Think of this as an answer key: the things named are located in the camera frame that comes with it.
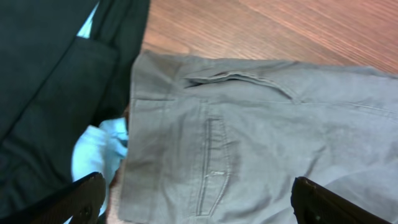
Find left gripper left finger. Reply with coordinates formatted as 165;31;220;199
1;172;106;224

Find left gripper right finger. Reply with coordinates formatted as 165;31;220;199
290;177;391;224

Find grey shorts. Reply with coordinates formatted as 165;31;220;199
119;52;397;223

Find light blue garment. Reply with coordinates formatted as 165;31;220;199
63;1;129;224

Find black garment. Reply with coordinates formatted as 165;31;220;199
1;0;150;217

